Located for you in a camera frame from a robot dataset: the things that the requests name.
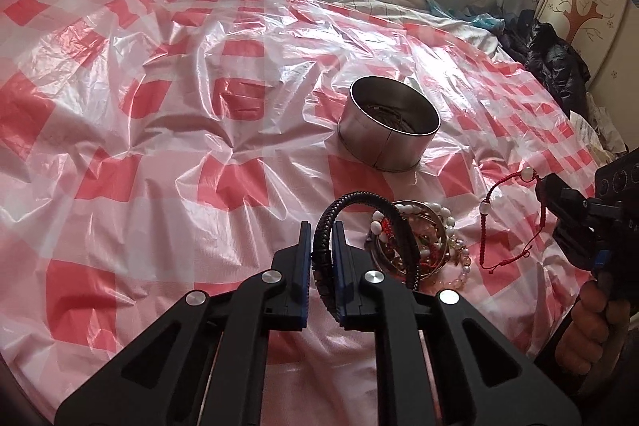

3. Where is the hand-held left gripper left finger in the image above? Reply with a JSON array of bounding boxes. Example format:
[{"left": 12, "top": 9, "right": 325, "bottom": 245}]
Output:
[{"left": 54, "top": 220, "right": 313, "bottom": 426}]

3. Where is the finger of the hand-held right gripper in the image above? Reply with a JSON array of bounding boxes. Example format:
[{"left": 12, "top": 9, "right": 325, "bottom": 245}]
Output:
[
  {"left": 549, "top": 209, "right": 600, "bottom": 271},
  {"left": 535, "top": 173, "right": 592, "bottom": 213}
]

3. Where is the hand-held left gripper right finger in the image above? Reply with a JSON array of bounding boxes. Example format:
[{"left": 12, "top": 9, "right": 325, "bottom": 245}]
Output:
[{"left": 333, "top": 220, "right": 582, "bottom": 426}]

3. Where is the red string bracelet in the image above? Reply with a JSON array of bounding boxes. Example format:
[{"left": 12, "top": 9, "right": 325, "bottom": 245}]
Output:
[{"left": 478, "top": 170, "right": 542, "bottom": 272}]

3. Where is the black braided bracelet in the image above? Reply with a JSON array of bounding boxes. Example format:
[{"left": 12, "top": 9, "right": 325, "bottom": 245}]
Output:
[{"left": 310, "top": 190, "right": 424, "bottom": 318}]

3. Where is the pile of bead bracelets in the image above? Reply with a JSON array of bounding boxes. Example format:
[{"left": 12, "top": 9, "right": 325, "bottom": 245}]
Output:
[{"left": 367, "top": 200, "right": 472, "bottom": 292}]

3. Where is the round metal tin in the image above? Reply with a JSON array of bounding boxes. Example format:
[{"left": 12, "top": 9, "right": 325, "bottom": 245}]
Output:
[{"left": 337, "top": 75, "right": 441, "bottom": 173}]

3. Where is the person's right hand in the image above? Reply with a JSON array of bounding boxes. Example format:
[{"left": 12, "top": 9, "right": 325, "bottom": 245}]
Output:
[{"left": 556, "top": 279, "right": 632, "bottom": 376}]

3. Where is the crumpled paper bag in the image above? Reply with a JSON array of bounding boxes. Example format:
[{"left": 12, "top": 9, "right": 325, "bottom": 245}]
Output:
[{"left": 569, "top": 107, "right": 630, "bottom": 167}]

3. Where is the black puffer jacket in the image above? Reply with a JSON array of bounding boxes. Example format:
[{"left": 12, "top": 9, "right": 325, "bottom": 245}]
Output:
[{"left": 499, "top": 9, "right": 592, "bottom": 117}]

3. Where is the blue plastic bag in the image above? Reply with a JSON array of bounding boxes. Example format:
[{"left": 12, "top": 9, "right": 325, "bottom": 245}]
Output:
[{"left": 422, "top": 0, "right": 507, "bottom": 35}]

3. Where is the pink checked plastic sheet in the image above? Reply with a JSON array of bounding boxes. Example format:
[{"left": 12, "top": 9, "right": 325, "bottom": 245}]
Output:
[{"left": 0, "top": 0, "right": 615, "bottom": 426}]

